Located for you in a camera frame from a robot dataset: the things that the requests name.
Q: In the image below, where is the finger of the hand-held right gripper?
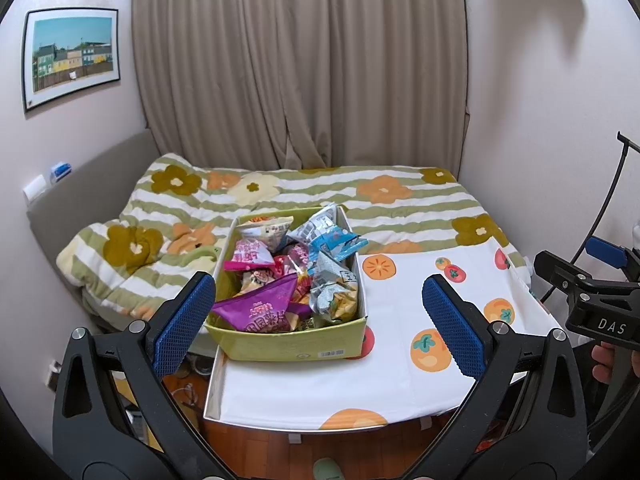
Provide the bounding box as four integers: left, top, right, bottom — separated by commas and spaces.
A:
534, 251, 601, 301
585, 236, 633, 268

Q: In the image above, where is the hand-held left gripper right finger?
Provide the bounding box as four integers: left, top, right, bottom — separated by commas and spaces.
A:
400, 274, 588, 480

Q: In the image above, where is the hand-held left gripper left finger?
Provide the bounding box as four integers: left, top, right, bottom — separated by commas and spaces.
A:
52, 271, 236, 480

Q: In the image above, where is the purple snack packet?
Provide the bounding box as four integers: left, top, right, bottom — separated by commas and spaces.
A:
211, 274, 313, 333

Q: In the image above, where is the black white cartoon packet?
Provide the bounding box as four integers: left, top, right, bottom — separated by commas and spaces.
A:
240, 267, 281, 296

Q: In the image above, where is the magenta snack packet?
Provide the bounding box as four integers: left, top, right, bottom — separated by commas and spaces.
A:
223, 239, 276, 272

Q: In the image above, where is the green cardboard box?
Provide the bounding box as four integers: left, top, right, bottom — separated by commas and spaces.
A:
202, 205, 368, 362

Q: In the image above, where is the orange striped snack packet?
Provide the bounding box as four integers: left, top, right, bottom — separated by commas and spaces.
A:
236, 215, 295, 251

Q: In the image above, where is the silver yellow snack packet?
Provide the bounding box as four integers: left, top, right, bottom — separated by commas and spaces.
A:
307, 252, 361, 321

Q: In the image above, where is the blue white snack packet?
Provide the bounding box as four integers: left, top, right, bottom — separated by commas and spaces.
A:
310, 225, 368, 261

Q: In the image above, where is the person's right hand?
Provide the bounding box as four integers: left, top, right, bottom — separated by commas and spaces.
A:
590, 342, 640, 386

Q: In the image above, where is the black curved stand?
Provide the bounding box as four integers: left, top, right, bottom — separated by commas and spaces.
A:
537, 131, 640, 306

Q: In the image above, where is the fruit print tablecloth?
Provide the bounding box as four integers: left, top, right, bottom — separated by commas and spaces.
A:
202, 247, 558, 431

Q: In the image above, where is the yellow cardboard piece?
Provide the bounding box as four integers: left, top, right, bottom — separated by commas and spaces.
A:
112, 375, 151, 441

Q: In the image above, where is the floral striped blanket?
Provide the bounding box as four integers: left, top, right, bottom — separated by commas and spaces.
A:
56, 154, 531, 331

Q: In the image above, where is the grey bed headboard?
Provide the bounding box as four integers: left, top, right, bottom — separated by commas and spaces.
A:
26, 129, 161, 321

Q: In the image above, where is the green slipper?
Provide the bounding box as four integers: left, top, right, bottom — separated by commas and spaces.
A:
312, 457, 346, 480

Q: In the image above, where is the beige curtain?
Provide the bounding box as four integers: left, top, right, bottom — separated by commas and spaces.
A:
131, 0, 471, 171

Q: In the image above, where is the white wall switch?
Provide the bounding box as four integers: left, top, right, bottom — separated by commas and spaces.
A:
22, 175, 47, 202

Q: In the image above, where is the framed wall picture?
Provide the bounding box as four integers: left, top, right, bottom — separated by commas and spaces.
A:
21, 7, 121, 113

